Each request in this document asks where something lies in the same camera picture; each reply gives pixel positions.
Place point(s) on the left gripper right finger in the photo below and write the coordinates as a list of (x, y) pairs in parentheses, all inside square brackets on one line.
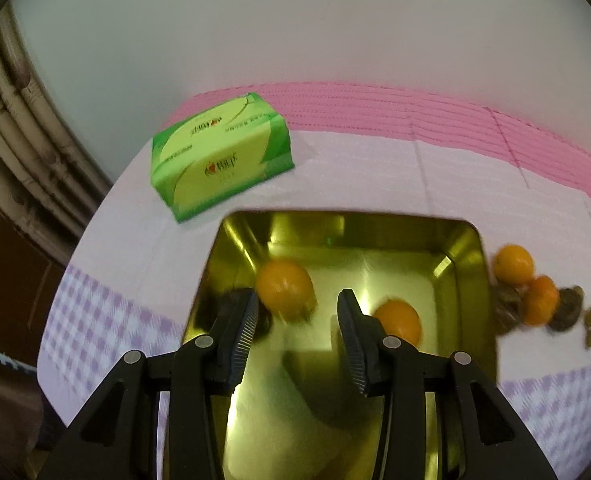
[(480, 435)]

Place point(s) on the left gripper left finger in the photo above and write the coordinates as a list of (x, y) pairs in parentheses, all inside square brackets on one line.
[(113, 436)]

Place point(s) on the dark brown passion fruit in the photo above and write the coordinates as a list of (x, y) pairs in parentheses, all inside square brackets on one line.
[(508, 309), (568, 310)]

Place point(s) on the yellow orange mandarin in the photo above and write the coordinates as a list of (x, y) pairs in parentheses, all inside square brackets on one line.
[(286, 290)]

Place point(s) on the pink purple checked tablecloth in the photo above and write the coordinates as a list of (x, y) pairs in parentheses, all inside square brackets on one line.
[(133, 276)]

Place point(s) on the red gold toffee tin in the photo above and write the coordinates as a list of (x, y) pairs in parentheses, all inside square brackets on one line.
[(297, 413)]

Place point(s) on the green tissue pack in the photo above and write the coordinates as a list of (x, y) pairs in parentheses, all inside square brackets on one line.
[(204, 159)]

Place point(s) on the beige patterned curtain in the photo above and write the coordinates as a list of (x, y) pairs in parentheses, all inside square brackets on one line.
[(49, 187)]

